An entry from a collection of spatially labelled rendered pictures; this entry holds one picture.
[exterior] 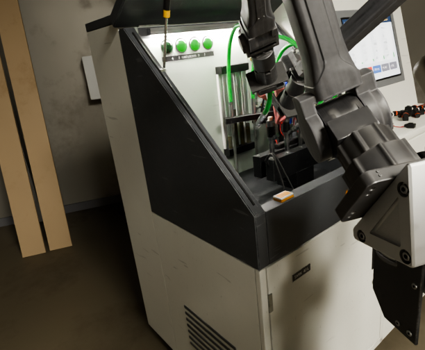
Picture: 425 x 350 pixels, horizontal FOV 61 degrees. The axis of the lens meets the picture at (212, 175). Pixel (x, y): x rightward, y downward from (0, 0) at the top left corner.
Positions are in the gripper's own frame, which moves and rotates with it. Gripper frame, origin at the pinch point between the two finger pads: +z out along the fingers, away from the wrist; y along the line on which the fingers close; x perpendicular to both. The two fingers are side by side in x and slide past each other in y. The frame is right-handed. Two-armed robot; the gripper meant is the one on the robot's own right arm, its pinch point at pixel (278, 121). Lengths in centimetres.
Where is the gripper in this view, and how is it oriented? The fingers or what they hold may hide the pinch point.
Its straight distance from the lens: 123.7
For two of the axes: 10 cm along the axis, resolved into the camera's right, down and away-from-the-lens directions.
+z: -1.7, 5.2, 8.3
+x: -9.0, 2.6, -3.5
